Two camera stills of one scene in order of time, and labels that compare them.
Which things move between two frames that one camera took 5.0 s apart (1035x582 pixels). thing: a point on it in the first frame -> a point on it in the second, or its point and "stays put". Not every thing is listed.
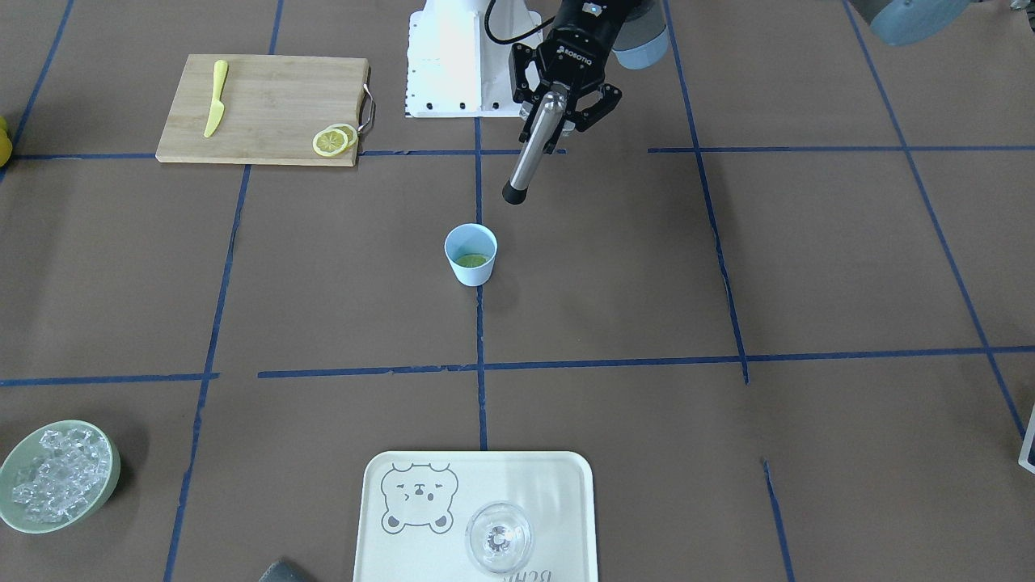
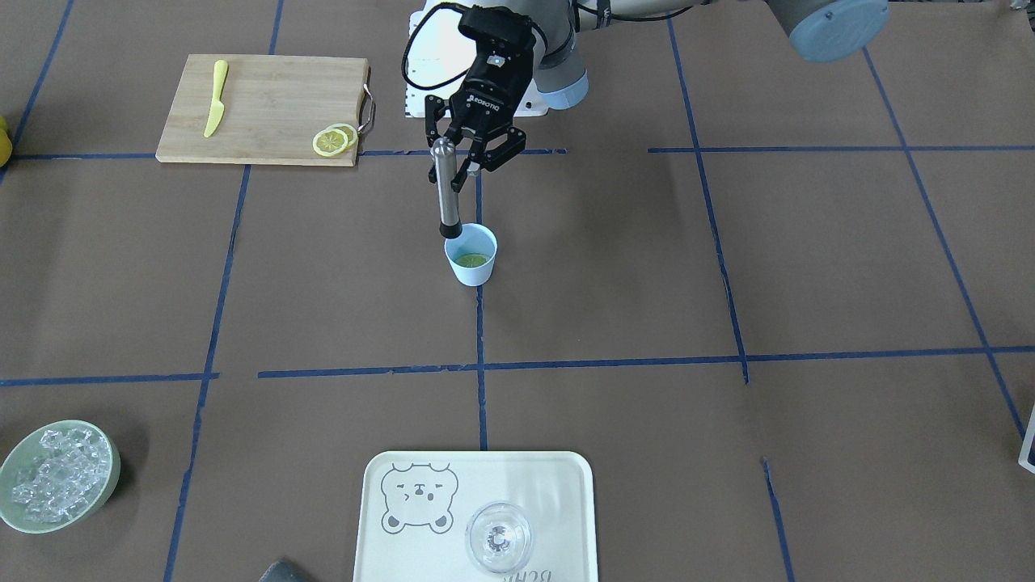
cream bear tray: (415, 508) stays put
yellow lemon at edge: (6, 145) stays put
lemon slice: (471, 260) stays put
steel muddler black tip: (513, 194) -> (443, 149)
